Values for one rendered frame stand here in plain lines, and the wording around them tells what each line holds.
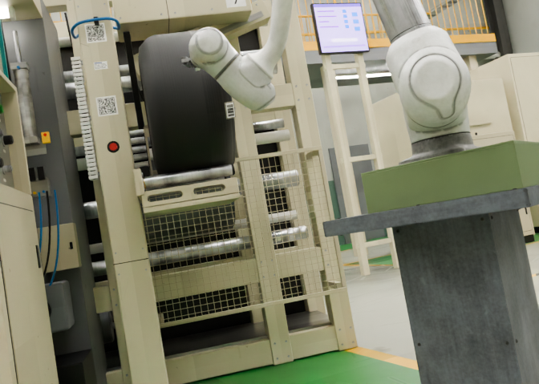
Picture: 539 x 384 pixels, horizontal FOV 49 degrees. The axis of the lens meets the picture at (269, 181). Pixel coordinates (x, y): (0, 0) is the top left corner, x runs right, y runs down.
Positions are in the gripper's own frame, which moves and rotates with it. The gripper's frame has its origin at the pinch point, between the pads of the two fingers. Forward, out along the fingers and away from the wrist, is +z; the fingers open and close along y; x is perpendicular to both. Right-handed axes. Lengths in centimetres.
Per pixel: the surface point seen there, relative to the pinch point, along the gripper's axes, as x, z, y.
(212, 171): 37.5, 19.2, -1.9
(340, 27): -80, 401, -197
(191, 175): 37.6, 19.2, 6.3
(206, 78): 3.8, 10.4, -3.5
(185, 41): -12.2, 20.5, 1.1
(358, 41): -64, 403, -217
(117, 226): 53, 25, 36
